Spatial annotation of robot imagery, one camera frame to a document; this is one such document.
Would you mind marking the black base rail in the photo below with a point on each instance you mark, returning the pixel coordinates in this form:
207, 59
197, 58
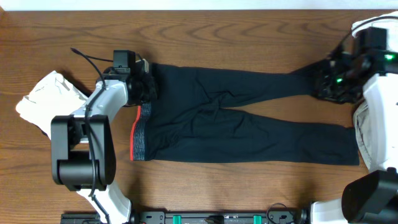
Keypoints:
276, 214

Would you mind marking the black leggings red waistband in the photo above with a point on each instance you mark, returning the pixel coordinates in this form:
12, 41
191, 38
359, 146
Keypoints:
197, 117

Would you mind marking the folded white printed shirt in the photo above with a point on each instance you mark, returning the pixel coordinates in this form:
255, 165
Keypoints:
52, 96

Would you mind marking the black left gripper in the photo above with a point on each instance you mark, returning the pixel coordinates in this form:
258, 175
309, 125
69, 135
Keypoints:
148, 86

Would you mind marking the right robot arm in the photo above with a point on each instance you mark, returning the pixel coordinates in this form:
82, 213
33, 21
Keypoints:
373, 76

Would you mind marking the grey folded trousers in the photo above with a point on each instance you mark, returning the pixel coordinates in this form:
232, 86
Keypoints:
362, 126

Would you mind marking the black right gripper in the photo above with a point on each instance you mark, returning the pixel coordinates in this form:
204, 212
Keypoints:
320, 90

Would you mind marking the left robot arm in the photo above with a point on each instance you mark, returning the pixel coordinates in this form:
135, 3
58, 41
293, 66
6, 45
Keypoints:
82, 149

